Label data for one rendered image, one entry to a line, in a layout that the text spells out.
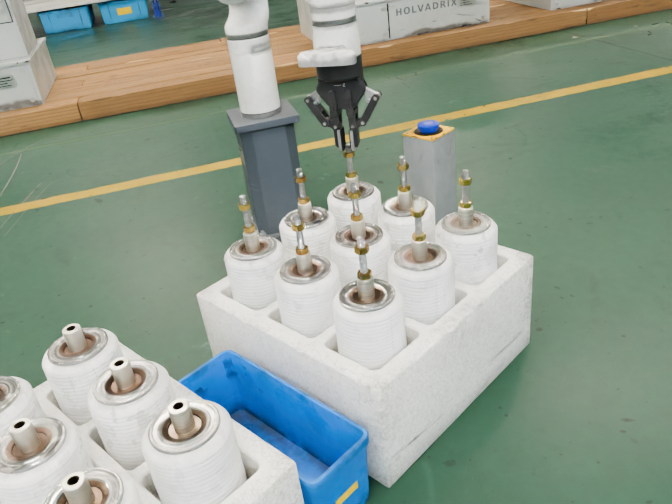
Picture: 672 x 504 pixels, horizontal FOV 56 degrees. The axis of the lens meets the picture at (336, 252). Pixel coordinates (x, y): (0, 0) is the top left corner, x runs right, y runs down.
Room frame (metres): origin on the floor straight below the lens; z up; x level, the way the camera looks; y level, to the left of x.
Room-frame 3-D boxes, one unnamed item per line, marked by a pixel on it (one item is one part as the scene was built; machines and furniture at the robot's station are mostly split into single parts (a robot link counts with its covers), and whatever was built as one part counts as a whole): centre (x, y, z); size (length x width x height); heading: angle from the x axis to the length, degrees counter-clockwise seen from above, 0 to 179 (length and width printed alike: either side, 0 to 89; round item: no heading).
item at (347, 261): (0.86, -0.04, 0.16); 0.10 x 0.10 x 0.18
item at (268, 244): (0.87, 0.13, 0.25); 0.08 x 0.08 x 0.01
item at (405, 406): (0.86, -0.04, 0.09); 0.39 x 0.39 x 0.18; 43
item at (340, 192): (1.03, -0.05, 0.25); 0.08 x 0.08 x 0.01
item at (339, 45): (1.01, -0.04, 0.52); 0.11 x 0.09 x 0.06; 161
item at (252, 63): (1.42, 0.13, 0.39); 0.09 x 0.09 x 0.17; 12
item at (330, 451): (0.65, 0.13, 0.06); 0.30 x 0.11 x 0.12; 43
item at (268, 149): (1.42, 0.13, 0.15); 0.15 x 0.15 x 0.30; 12
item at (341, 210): (1.03, -0.05, 0.16); 0.10 x 0.10 x 0.18
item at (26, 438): (0.50, 0.35, 0.26); 0.02 x 0.02 x 0.03
